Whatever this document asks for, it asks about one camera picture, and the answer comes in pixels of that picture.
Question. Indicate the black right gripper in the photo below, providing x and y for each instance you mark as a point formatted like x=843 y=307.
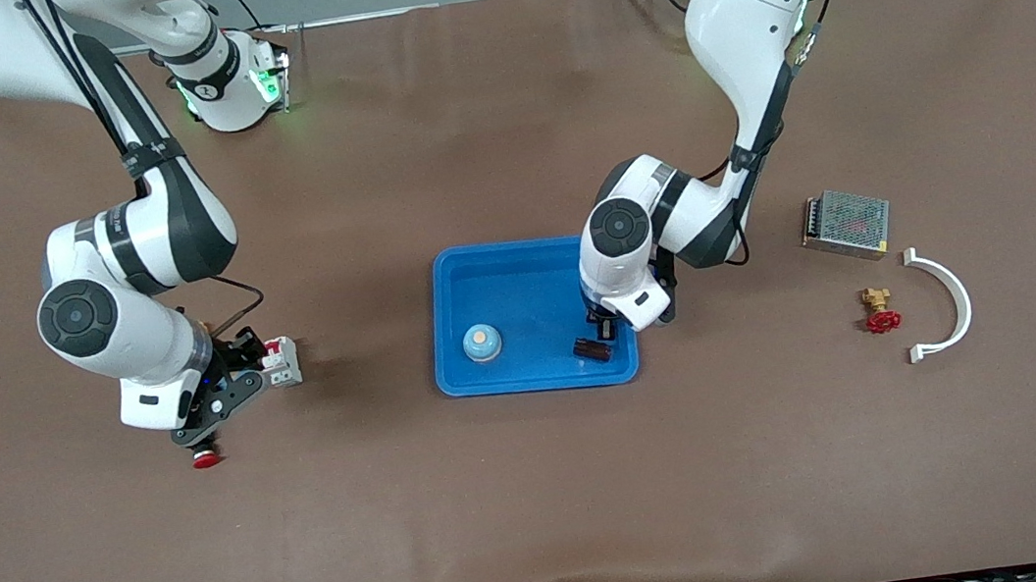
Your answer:
x=236 y=354

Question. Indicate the long dark brown capacitor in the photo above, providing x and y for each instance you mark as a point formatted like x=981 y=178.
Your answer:
x=593 y=349

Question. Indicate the light blue call bell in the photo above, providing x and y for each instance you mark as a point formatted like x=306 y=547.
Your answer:
x=482 y=342

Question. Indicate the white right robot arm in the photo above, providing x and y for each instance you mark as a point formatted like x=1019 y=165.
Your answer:
x=128 y=250

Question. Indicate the white red circuit breaker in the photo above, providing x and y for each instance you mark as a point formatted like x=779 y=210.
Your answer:
x=286 y=364

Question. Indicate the blue plastic tray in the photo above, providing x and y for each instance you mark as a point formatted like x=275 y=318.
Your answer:
x=519 y=301

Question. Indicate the blue black red pushbutton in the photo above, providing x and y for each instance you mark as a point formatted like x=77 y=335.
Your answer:
x=205 y=457

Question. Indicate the table cover sheet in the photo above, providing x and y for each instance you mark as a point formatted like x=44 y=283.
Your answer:
x=542 y=486

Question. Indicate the metal mesh power supply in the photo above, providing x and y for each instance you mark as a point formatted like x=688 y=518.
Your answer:
x=848 y=224

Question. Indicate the white curved plastic bracket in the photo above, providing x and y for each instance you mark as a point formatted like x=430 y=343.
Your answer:
x=962 y=301

